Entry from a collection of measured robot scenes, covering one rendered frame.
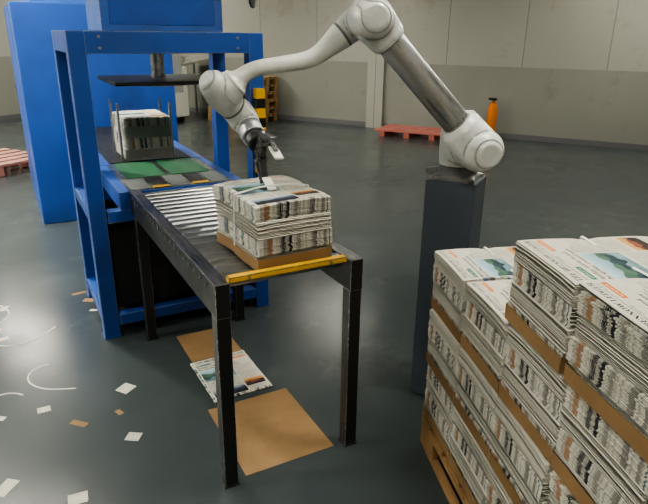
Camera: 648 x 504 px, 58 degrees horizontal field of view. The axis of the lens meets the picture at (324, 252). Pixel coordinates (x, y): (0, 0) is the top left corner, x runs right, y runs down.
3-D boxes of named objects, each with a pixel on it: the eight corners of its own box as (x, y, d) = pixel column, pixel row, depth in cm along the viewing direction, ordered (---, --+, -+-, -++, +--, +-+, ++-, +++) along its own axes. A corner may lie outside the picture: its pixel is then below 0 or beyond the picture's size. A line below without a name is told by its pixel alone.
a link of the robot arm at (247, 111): (245, 144, 221) (225, 125, 211) (232, 120, 230) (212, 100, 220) (268, 127, 220) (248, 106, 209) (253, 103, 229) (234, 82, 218)
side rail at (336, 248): (363, 289, 214) (364, 258, 210) (350, 291, 212) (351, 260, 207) (234, 200, 324) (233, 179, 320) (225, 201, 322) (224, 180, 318)
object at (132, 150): (174, 157, 375) (171, 115, 366) (126, 161, 361) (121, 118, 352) (159, 147, 406) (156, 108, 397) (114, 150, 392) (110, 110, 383)
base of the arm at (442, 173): (432, 170, 255) (433, 157, 253) (484, 175, 246) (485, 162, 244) (419, 178, 240) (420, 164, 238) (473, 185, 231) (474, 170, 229)
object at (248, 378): (272, 386, 275) (272, 384, 275) (213, 403, 262) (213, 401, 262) (244, 351, 305) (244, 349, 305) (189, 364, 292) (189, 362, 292)
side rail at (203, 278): (231, 317, 191) (229, 283, 187) (215, 320, 189) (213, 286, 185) (141, 212, 302) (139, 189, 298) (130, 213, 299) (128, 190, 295)
